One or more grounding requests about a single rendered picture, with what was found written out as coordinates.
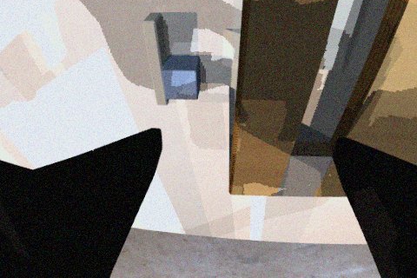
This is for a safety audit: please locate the small blue block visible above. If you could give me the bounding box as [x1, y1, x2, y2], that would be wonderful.
[161, 56, 202, 100]

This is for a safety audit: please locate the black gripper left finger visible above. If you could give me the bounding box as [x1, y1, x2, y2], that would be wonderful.
[0, 129, 162, 278]

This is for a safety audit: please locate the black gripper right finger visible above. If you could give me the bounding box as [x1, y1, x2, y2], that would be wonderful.
[333, 138, 417, 278]

